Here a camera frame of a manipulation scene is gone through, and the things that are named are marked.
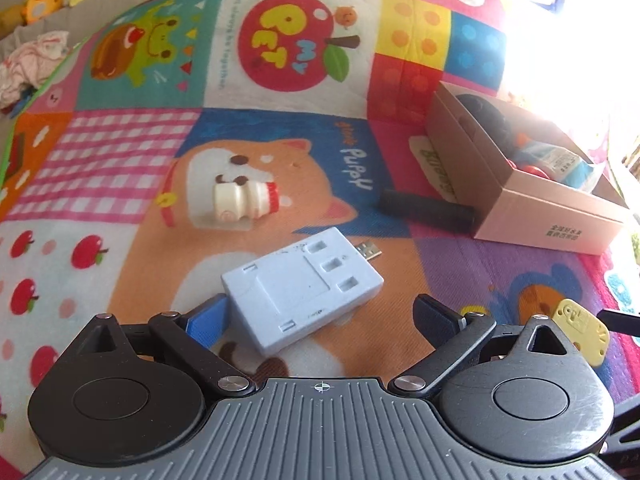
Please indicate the black plush toy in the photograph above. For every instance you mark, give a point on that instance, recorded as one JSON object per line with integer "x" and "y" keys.
{"x": 487, "y": 120}

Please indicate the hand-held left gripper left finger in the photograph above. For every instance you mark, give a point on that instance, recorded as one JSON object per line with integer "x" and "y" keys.
{"x": 207, "y": 319}

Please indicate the white red-capped drink bottle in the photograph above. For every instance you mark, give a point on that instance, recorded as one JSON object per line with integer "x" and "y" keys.
{"x": 242, "y": 201}

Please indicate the blue wipes packet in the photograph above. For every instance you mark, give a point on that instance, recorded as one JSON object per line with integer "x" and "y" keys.
{"x": 562, "y": 165}

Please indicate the red hooded figurine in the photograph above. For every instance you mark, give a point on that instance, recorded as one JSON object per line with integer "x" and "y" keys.
{"x": 530, "y": 169}

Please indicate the pink cardboard box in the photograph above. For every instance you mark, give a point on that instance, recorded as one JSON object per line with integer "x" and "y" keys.
{"x": 530, "y": 215}

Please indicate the light blue USB adapter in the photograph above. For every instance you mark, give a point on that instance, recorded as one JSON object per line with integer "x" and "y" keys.
{"x": 295, "y": 290}

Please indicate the green palm plant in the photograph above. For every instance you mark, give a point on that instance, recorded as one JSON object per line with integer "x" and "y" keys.
{"x": 632, "y": 155}

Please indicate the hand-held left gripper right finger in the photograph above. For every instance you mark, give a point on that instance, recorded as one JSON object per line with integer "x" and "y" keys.
{"x": 432, "y": 317}

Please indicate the pink white crumpled cloth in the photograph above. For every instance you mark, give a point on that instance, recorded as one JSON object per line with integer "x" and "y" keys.
{"x": 30, "y": 67}

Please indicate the colourful printed play mat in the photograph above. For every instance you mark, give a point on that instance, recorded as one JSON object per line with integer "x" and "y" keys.
{"x": 280, "y": 160}

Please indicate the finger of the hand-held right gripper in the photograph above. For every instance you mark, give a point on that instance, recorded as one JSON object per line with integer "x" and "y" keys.
{"x": 620, "y": 322}

